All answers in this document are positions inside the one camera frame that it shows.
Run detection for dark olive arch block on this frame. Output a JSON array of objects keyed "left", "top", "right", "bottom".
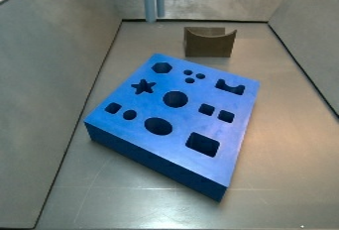
[{"left": 185, "top": 27, "right": 238, "bottom": 58}]

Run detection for blue shape-sorting board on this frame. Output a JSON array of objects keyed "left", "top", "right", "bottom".
[{"left": 85, "top": 54, "right": 260, "bottom": 200}]

